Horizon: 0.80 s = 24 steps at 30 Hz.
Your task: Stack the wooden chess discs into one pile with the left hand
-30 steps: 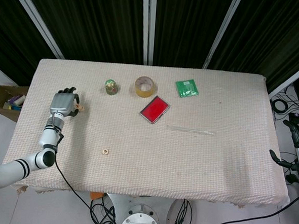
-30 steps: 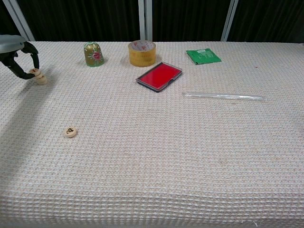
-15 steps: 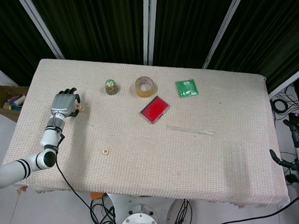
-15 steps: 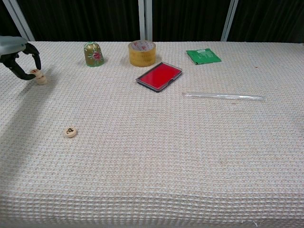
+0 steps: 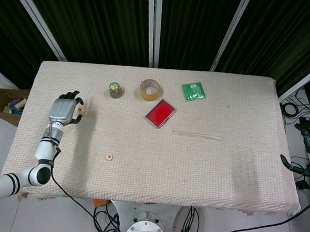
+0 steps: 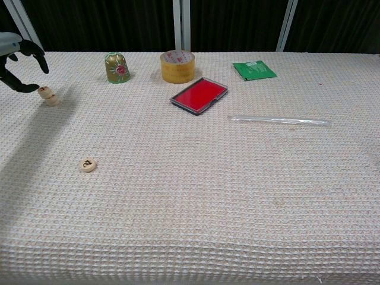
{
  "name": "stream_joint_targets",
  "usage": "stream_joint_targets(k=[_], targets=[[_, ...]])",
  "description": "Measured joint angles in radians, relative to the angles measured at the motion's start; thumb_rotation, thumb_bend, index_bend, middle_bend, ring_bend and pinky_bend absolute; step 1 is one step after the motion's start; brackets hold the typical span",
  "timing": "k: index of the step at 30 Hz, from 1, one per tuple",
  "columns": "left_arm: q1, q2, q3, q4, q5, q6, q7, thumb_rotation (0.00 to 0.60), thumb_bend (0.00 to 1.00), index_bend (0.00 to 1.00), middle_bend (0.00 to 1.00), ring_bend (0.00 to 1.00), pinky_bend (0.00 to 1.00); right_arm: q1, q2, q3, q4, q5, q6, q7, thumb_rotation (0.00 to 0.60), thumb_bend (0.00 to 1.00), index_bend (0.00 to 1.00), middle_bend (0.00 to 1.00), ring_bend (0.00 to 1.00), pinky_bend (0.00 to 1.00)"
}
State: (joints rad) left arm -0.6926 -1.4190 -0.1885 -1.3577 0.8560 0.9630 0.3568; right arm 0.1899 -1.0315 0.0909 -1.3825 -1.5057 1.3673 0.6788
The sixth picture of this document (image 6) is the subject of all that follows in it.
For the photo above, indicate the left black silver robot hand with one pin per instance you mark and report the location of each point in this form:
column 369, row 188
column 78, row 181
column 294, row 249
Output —
column 9, row 43

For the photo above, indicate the wooden chess piece red mark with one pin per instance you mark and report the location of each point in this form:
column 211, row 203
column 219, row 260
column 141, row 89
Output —
column 53, row 100
column 43, row 89

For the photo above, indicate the gold green bell-shaped ornament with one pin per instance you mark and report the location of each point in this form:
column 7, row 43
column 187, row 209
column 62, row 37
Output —
column 117, row 69

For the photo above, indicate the yellow packing tape roll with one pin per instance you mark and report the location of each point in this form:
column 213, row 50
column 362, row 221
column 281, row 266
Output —
column 177, row 72

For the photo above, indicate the red ink pad case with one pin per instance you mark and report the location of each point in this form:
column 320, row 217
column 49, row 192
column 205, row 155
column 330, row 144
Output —
column 199, row 95

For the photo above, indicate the beige waffle tablecloth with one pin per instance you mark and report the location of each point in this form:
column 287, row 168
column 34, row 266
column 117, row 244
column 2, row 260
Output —
column 190, row 184

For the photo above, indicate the green foil packet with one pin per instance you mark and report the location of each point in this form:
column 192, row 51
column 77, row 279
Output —
column 253, row 69

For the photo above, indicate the clear wrapped straw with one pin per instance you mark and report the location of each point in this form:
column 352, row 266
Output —
column 279, row 120

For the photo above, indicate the white frame post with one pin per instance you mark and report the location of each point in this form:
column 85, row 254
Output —
column 286, row 26
column 23, row 26
column 177, row 26

